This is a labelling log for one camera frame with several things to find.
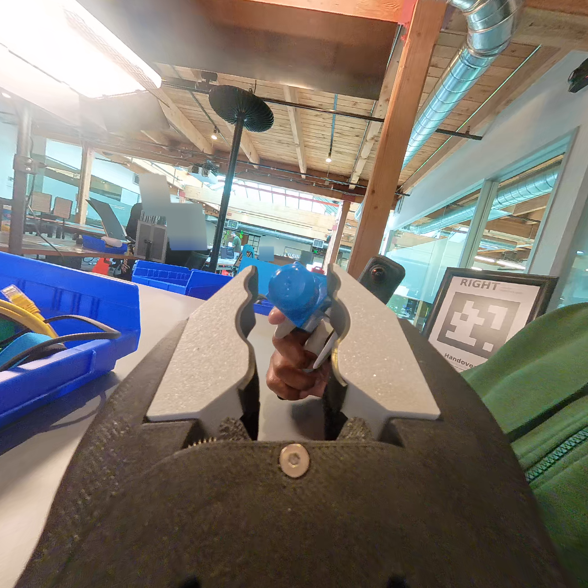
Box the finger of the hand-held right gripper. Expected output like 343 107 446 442
303 321 339 373
273 318 305 341

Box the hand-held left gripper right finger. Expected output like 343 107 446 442
324 263 442 443

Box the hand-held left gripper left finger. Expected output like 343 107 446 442
143 265 260 441

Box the blue plastic block with knob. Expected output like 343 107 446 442
267 263 332 329

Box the large blue plastic bin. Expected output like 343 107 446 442
0 252 141 425

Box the person's right hand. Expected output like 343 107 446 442
266 308 331 400

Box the light blue foam piece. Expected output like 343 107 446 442
0 333 56 364

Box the wooden table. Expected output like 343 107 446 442
0 230 134 258

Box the person's green jacket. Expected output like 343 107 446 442
510 425 588 584

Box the black metal stand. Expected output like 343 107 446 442
8 103 34 255

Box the slim wooden post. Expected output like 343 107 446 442
328 200 352 265

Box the black cable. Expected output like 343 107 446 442
0 315 121 370

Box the wooden support post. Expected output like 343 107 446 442
347 0 448 278

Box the yellow network cable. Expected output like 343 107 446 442
0 285 58 338

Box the metal air duct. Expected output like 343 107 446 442
402 0 520 171

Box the black ceiling camera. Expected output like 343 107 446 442
567 57 588 92

